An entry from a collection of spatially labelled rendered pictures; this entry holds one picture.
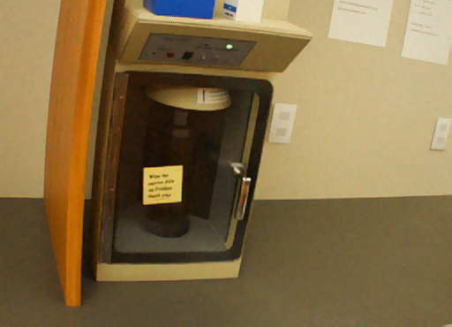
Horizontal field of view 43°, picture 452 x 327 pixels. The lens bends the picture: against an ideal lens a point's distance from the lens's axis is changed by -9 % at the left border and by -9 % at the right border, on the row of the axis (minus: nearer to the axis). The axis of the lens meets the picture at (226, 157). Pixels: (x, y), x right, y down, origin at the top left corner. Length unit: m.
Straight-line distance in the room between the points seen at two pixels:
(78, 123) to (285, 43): 0.39
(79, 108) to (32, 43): 0.53
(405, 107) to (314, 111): 0.34
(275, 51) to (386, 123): 0.90
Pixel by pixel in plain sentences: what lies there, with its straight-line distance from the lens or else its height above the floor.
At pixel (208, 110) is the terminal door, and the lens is 1.17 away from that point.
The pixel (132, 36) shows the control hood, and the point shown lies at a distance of 1.02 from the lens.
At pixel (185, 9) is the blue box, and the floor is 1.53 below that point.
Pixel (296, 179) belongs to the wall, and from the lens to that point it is 1.86.
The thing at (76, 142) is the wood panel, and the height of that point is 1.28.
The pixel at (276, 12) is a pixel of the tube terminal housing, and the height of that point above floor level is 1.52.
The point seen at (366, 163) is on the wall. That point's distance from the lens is 1.97.
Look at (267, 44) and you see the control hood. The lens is 1.10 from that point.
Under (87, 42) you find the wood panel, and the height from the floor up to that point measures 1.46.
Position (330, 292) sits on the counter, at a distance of 1.41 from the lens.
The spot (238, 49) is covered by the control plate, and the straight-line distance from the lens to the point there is 1.09.
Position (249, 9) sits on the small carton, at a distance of 1.08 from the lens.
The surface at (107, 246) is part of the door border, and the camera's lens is 1.24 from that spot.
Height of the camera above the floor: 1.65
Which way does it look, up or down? 20 degrees down
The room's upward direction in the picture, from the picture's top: 10 degrees clockwise
